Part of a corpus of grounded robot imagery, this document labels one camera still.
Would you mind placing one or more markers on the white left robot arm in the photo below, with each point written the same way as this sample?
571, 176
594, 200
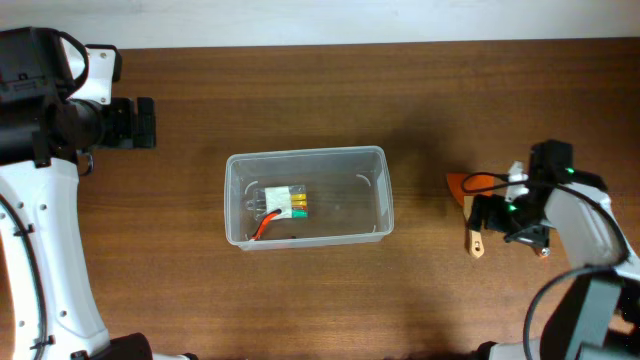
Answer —
57, 107

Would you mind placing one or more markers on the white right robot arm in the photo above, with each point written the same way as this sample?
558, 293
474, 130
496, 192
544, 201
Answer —
590, 311

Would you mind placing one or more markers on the orange scraper with wooden handle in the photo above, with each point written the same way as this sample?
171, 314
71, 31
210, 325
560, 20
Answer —
473, 243

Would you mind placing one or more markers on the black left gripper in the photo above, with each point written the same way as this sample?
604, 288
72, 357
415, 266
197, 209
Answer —
134, 134

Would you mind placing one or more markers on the red-handled pliers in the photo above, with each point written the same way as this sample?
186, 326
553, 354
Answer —
266, 220

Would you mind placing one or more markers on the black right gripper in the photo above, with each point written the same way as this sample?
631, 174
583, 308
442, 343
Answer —
492, 220

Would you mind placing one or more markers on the clear plastic container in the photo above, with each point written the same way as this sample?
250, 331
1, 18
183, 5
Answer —
348, 189

